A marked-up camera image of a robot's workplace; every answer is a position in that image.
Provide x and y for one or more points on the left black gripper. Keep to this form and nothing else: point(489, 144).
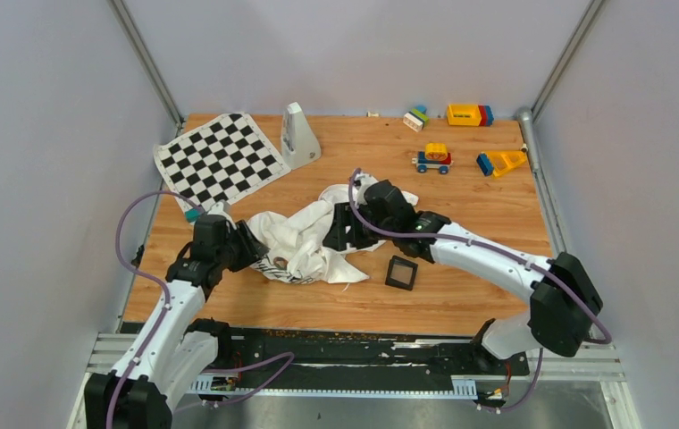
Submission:
point(252, 249)

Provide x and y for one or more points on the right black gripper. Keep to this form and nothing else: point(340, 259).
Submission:
point(338, 239)

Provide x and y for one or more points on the small round brooch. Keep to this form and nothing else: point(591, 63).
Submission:
point(280, 262)

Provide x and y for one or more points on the white printed garment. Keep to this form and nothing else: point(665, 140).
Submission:
point(299, 239)

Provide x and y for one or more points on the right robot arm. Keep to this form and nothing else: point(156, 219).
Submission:
point(563, 304)

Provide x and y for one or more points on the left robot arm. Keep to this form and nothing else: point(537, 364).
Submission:
point(147, 382)

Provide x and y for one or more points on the teal small block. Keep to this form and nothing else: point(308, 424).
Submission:
point(192, 215)

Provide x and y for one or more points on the black white checkerboard sheet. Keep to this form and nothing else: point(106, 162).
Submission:
point(225, 159)

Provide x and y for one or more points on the white cone-shaped box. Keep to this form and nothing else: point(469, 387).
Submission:
point(299, 145)

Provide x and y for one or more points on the toy car with yellow top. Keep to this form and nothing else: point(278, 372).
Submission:
point(435, 157)

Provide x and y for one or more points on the white green blue blocks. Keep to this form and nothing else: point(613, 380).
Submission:
point(416, 118)

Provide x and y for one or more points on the yellow red blue block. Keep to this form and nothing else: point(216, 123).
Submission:
point(469, 115)

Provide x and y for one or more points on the yellow blue toy scoop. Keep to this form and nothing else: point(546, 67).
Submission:
point(498, 163)

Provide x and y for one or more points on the grey metal pipe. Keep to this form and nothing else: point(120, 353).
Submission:
point(525, 119)

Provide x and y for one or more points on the black square frame box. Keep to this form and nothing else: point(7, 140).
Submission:
point(401, 273)

